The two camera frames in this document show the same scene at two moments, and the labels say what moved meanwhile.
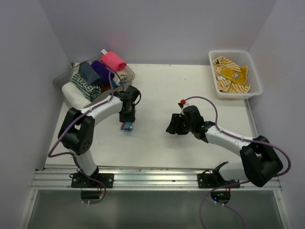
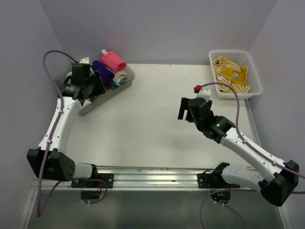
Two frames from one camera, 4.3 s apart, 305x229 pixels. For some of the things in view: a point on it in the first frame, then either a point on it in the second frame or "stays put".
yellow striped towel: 231,78 stays put
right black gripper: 174,127 -> 184,106
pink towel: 113,61 stays put
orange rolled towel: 105,87 stays put
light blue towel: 127,126 -> 68,74
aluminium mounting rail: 137,180 stays put
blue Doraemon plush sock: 119,78 stays put
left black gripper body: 127,115 -> 94,84
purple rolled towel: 103,72 stays put
